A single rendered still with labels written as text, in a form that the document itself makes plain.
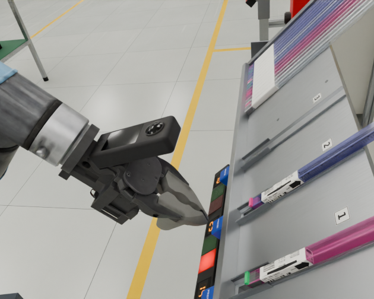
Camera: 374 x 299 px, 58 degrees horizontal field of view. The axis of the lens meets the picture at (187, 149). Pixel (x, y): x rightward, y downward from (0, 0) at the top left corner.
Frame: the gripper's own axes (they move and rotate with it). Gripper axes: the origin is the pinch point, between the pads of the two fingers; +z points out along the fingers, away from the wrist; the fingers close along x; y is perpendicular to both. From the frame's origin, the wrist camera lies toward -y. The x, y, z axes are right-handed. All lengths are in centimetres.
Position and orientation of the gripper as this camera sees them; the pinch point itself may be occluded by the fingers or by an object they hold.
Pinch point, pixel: (203, 215)
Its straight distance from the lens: 49.5
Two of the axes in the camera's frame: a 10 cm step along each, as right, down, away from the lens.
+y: -5.9, 5.4, 6.0
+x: -1.8, 6.3, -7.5
